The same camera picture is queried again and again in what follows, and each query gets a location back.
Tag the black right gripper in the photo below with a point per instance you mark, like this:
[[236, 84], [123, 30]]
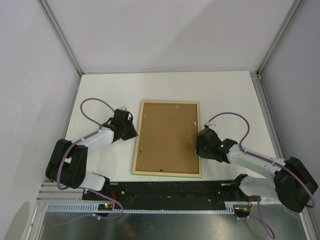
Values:
[[199, 151]]

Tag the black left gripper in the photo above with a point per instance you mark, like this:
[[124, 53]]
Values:
[[132, 133]]

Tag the brown cardboard backing board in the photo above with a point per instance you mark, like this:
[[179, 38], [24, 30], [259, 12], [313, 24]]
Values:
[[167, 137]]

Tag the green wooden photo frame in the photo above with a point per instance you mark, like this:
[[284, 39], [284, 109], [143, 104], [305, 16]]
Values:
[[136, 150]]

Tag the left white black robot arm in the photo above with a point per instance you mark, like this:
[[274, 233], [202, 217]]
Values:
[[68, 162]]

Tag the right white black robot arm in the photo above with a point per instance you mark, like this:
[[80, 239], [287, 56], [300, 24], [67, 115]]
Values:
[[287, 181]]

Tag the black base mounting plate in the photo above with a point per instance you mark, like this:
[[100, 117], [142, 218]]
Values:
[[173, 203]]

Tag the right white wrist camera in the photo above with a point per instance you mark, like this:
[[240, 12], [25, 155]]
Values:
[[211, 125]]

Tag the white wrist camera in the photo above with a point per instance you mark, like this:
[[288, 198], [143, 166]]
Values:
[[123, 108], [211, 125]]

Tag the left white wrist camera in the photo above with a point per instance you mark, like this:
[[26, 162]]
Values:
[[123, 108]]

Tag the white slotted cable duct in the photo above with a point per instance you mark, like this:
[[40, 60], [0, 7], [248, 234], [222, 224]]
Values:
[[107, 208]]

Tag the left aluminium corner post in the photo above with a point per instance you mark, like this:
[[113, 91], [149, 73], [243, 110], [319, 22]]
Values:
[[57, 29]]

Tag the aluminium corner post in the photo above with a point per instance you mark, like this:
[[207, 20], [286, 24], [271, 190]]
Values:
[[281, 33], [57, 29]]

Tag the right aluminium corner post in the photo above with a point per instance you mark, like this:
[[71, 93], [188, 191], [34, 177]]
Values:
[[281, 33]]

